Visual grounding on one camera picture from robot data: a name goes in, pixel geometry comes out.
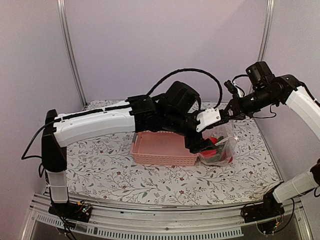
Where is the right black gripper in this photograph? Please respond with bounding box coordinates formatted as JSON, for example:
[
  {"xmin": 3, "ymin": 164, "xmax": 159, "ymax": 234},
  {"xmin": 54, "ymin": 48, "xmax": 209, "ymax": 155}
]
[{"xmin": 223, "ymin": 86, "xmax": 278, "ymax": 120}]

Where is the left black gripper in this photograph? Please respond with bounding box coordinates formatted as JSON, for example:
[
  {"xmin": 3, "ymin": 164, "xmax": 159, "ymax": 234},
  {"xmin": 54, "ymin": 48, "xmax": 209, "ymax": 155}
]
[{"xmin": 164, "ymin": 110, "xmax": 219, "ymax": 155}]

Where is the clear zip top bag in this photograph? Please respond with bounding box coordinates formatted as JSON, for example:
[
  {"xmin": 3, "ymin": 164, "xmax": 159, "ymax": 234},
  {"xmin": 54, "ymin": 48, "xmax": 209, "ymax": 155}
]
[{"xmin": 197, "ymin": 120, "xmax": 238, "ymax": 167}]

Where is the orange red pepper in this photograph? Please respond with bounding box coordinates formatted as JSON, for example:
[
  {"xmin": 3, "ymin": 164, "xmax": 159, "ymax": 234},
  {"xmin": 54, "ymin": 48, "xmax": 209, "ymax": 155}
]
[{"xmin": 200, "ymin": 137, "xmax": 218, "ymax": 159}]

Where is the green avocado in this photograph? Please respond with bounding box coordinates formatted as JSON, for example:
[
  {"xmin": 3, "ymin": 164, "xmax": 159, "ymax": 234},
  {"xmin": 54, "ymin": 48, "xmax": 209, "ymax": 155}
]
[{"xmin": 210, "ymin": 136, "xmax": 229, "ymax": 163}]

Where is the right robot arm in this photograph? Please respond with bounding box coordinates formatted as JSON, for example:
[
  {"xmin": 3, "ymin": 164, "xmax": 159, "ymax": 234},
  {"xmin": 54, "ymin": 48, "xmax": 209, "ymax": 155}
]
[{"xmin": 224, "ymin": 73, "xmax": 320, "ymax": 222}]

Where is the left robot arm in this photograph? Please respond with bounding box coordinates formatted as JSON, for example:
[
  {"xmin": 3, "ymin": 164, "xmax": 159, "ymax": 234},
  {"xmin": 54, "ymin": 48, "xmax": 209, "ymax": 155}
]
[{"xmin": 41, "ymin": 94, "xmax": 223, "ymax": 217}]

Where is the pink plastic basket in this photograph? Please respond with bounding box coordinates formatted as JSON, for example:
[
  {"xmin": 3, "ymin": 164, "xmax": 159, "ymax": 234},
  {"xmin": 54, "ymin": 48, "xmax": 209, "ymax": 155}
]
[{"xmin": 130, "ymin": 131, "xmax": 197, "ymax": 167}]

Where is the floral tablecloth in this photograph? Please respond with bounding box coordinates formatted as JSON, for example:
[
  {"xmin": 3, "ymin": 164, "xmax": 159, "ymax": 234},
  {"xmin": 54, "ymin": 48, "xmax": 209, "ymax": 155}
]
[{"xmin": 66, "ymin": 118, "xmax": 282, "ymax": 206}]

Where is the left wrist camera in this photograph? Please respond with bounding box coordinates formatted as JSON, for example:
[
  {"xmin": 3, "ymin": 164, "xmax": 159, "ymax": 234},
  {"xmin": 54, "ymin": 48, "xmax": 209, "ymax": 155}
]
[{"xmin": 164, "ymin": 81, "xmax": 230, "ymax": 132}]

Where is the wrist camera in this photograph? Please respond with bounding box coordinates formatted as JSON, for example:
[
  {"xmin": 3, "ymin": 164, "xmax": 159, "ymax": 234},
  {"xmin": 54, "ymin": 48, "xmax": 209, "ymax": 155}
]
[
  {"xmin": 164, "ymin": 81, "xmax": 230, "ymax": 132},
  {"xmin": 223, "ymin": 61, "xmax": 275, "ymax": 98}
]

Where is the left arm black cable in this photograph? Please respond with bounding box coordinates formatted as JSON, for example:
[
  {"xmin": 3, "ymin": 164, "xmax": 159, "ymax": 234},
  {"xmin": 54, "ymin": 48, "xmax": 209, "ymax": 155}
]
[{"xmin": 146, "ymin": 68, "xmax": 224, "ymax": 110}]

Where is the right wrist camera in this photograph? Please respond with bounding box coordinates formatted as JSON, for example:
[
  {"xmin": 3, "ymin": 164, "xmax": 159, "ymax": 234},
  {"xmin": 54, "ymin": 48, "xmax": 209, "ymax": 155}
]
[{"xmin": 223, "ymin": 61, "xmax": 275, "ymax": 98}]

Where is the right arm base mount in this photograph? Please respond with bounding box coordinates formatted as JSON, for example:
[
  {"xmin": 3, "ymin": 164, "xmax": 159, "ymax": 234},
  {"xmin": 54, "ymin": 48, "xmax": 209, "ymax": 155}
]
[{"xmin": 240, "ymin": 203, "xmax": 285, "ymax": 223}]

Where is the right aluminium frame post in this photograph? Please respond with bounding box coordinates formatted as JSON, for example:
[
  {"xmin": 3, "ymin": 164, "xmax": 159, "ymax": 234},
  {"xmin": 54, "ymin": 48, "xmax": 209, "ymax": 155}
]
[{"xmin": 257, "ymin": 0, "xmax": 275, "ymax": 62}]

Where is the aluminium frame post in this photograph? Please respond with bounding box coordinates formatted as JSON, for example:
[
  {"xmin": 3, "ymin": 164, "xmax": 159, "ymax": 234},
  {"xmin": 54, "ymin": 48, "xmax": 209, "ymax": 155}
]
[
  {"xmin": 257, "ymin": 0, "xmax": 275, "ymax": 62},
  {"xmin": 56, "ymin": 0, "xmax": 88, "ymax": 107}
]

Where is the aluminium front rail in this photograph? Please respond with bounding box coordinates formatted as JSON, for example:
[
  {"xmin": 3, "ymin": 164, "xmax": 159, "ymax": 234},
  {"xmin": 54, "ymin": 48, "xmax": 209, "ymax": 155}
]
[{"xmin": 19, "ymin": 193, "xmax": 314, "ymax": 240}]

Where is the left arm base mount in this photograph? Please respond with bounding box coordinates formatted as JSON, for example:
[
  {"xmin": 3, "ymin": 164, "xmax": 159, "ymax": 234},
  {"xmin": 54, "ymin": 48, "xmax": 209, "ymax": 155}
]
[{"xmin": 48, "ymin": 200, "xmax": 92, "ymax": 223}]

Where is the left aluminium frame post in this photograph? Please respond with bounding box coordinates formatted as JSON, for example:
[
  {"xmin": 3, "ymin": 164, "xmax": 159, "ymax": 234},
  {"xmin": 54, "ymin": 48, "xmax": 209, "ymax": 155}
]
[{"xmin": 56, "ymin": 0, "xmax": 88, "ymax": 107}]

